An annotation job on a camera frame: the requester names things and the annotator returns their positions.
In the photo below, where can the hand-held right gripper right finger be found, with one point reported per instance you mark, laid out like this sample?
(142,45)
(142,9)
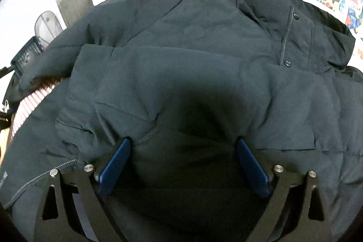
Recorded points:
(252,165)

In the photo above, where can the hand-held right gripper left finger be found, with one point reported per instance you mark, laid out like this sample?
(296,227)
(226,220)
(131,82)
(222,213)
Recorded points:
(115,165)

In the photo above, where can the dark padded jacket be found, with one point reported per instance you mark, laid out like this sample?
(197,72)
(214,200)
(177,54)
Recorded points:
(181,66)

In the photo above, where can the red white checked bed sheet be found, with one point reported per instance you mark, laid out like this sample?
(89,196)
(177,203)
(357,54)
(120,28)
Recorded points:
(31,100)

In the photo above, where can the dark blue plastic basket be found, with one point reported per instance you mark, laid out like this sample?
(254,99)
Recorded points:
(27,56)

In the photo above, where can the round mesh fan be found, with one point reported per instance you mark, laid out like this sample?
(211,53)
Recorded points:
(46,26)

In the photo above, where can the blue city drawing poster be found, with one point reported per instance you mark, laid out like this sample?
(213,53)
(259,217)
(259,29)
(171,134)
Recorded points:
(354,12)

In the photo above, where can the grey wall panel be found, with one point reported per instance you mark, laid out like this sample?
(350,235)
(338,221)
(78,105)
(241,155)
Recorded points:
(75,1)

